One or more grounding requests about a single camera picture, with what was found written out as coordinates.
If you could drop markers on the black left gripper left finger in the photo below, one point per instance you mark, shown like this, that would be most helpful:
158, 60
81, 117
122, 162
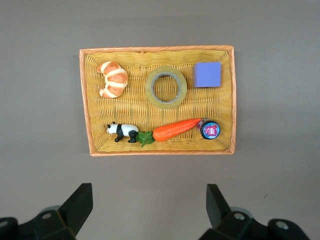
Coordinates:
72, 215

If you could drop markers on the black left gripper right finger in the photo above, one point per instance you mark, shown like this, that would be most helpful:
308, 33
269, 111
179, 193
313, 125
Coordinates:
220, 212

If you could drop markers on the yellow clear tape roll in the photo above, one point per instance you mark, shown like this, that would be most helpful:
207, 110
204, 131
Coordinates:
166, 105

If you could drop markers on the small round jar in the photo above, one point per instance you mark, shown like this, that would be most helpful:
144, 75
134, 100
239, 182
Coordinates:
210, 130

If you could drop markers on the orange toy carrot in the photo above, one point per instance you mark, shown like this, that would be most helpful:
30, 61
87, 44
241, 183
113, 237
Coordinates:
172, 130

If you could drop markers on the toy panda figure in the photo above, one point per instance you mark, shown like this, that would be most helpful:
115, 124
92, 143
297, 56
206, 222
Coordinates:
125, 129

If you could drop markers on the orange wicker tray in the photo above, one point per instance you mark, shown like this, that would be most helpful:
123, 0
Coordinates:
140, 110

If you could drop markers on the purple foam cube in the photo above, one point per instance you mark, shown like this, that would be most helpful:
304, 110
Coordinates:
207, 75

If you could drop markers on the toy croissant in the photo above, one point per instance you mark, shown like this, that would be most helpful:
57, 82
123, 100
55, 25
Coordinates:
115, 80

